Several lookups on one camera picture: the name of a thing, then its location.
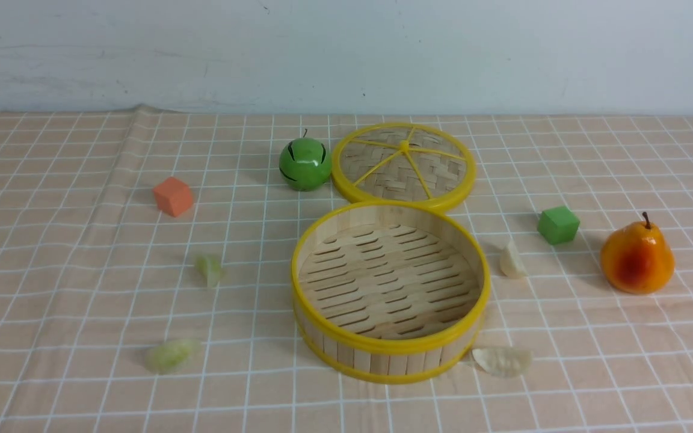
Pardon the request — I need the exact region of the green dumpling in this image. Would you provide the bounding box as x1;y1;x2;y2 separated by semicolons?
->
194;253;223;289
144;338;201;375

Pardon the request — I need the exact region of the white dumpling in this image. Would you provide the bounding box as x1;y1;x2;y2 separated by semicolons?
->
499;239;528;279
471;346;533;378

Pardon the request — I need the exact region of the bamboo steamer lid yellow rim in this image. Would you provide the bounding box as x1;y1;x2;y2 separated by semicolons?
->
331;123;476;212

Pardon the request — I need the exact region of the bamboo steamer tray yellow rim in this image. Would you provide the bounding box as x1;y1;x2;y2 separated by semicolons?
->
291;201;491;384

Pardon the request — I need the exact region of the green toy apple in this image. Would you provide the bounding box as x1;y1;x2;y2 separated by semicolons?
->
279;129;332;191

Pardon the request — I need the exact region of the orange cube block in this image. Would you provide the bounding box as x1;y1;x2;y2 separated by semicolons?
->
152;176;194;218

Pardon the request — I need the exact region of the green cube block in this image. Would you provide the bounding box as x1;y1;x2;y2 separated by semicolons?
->
537;206;581;245

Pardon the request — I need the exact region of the checkered peach tablecloth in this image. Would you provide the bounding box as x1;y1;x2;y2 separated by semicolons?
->
0;107;693;432

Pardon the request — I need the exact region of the orange yellow toy pear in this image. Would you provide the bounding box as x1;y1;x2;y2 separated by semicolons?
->
600;212;676;294

